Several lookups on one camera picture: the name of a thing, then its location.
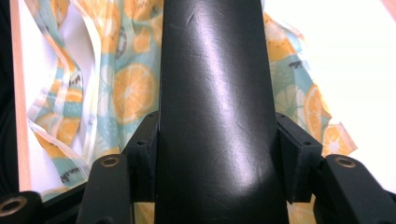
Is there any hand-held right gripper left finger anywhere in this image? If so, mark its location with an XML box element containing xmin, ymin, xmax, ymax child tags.
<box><xmin>123</xmin><ymin>111</ymin><xmax>161</xmax><ymax>203</ymax></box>

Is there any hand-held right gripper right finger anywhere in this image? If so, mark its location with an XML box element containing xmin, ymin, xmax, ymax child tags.
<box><xmin>275</xmin><ymin>112</ymin><xmax>323</xmax><ymax>205</ymax></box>

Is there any citrus fruit print cloth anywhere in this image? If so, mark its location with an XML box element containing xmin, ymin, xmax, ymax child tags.
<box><xmin>23</xmin><ymin>0</ymin><xmax>359</xmax><ymax>224</ymax></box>

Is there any smooth black cylinder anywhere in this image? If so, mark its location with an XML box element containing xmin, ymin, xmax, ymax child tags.
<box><xmin>153</xmin><ymin>0</ymin><xmax>290</xmax><ymax>224</ymax></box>

